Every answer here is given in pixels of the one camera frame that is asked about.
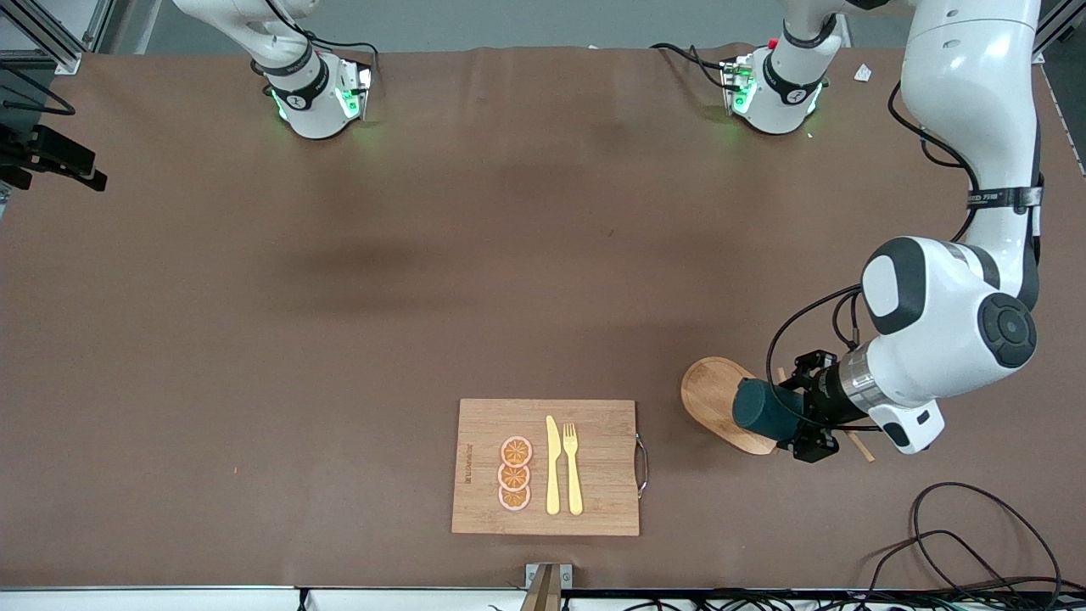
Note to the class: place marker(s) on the orange slice toy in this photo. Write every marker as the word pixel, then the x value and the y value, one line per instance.
pixel 516 451

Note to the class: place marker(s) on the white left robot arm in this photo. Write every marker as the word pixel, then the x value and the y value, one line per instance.
pixel 967 85

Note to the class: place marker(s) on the yellow plastic fork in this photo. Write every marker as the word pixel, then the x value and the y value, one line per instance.
pixel 573 484

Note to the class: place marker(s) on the yellow plastic knife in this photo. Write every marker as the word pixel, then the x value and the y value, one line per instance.
pixel 552 475

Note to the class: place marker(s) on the wooden cutting board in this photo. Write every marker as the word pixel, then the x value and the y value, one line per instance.
pixel 602 458

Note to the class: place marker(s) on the white table edge rail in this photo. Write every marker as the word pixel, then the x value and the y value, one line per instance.
pixel 170 601

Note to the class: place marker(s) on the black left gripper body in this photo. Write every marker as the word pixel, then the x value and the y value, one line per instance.
pixel 820 399

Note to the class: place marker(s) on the aluminium frame post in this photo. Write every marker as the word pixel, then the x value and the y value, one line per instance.
pixel 51 38
pixel 1056 25

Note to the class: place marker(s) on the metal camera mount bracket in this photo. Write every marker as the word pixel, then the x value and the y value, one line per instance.
pixel 547 585

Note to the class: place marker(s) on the large table cover sheet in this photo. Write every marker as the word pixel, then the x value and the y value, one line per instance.
pixel 254 382

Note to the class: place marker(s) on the small white paper scrap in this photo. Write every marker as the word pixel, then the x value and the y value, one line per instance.
pixel 863 73

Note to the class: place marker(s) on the wooden mug tree stand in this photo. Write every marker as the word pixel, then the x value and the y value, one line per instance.
pixel 708 395

